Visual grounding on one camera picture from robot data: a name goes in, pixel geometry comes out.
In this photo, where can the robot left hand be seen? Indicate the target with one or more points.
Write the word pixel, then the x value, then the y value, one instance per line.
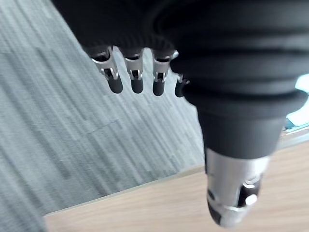
pixel 217 72

